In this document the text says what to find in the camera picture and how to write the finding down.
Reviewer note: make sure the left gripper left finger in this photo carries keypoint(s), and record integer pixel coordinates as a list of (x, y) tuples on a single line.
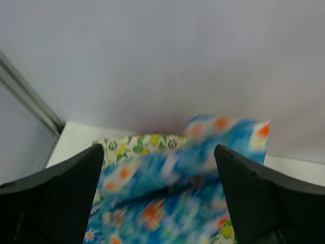
[(52, 205)]

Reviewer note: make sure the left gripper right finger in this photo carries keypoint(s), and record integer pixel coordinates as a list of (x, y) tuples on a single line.
[(267, 206)]

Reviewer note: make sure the yellow lemon print skirt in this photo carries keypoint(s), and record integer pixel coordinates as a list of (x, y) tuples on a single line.
[(142, 147)]

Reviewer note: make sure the blue floral skirt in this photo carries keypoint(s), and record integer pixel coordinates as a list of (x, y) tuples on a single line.
[(172, 193)]

